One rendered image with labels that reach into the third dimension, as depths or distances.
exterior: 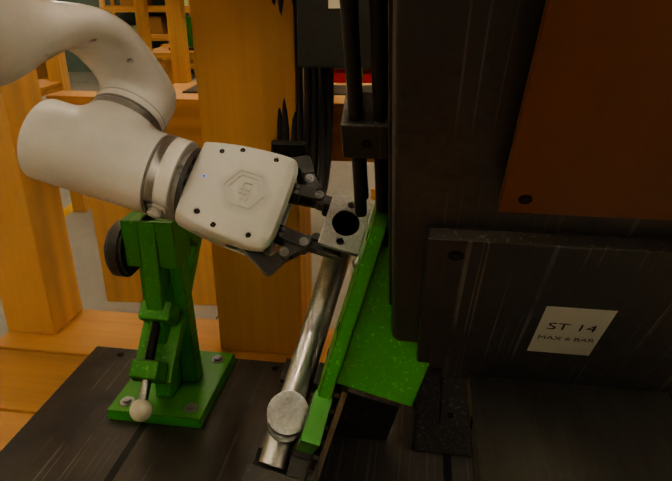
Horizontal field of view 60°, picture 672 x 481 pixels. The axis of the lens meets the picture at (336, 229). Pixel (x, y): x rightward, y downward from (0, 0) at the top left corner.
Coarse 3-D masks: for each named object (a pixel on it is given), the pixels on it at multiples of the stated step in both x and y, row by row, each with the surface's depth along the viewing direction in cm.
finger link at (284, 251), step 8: (312, 240) 57; (280, 248) 56; (288, 248) 56; (296, 248) 56; (304, 248) 56; (312, 248) 56; (320, 248) 56; (328, 248) 57; (280, 256) 56; (288, 256) 56; (296, 256) 57; (328, 256) 57; (336, 256) 57; (344, 256) 58
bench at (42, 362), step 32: (96, 320) 105; (128, 320) 105; (0, 352) 96; (32, 352) 96; (64, 352) 96; (224, 352) 96; (256, 352) 96; (0, 384) 88; (32, 384) 88; (0, 416) 81; (0, 448) 76
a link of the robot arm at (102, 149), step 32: (96, 96) 59; (32, 128) 55; (64, 128) 55; (96, 128) 55; (128, 128) 56; (32, 160) 55; (64, 160) 55; (96, 160) 55; (128, 160) 54; (96, 192) 56; (128, 192) 55
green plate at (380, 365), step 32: (384, 224) 44; (384, 256) 45; (352, 288) 46; (384, 288) 46; (352, 320) 47; (384, 320) 48; (352, 352) 49; (384, 352) 49; (416, 352) 48; (320, 384) 51; (352, 384) 50; (384, 384) 50; (416, 384) 50
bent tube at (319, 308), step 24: (336, 216) 57; (336, 240) 56; (360, 240) 55; (336, 264) 63; (336, 288) 66; (312, 312) 66; (312, 336) 65; (312, 360) 64; (288, 384) 62; (264, 456) 59; (288, 456) 60
